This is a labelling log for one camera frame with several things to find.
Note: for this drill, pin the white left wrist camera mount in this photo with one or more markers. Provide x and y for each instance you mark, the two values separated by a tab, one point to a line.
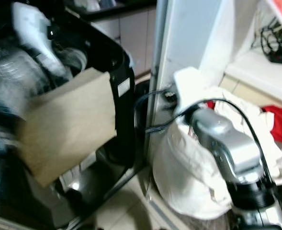
30	24

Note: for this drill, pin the black top-loading washing machine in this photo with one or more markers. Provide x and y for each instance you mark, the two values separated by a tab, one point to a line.
119	57

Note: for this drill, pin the white upright panel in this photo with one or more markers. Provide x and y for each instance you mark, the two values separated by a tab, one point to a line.
188	28

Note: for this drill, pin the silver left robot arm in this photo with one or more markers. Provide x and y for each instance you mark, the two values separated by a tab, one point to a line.
2	91

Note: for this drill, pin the red cloth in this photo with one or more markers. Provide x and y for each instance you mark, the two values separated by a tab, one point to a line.
279	122

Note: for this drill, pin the white ledge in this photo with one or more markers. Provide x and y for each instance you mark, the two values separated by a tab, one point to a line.
260	76

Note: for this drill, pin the beige cabinet with dark top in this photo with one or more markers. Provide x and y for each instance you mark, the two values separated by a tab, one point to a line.
131	33

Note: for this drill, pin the tan brown cloth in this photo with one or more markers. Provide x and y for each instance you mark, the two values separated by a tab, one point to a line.
69	124

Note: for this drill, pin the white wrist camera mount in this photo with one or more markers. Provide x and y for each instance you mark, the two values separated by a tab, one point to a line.
30	24
188	86

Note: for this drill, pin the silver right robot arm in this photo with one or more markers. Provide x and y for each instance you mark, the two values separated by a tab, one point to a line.
227	143

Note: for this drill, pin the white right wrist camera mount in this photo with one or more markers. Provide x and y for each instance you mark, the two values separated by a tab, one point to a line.
188	86

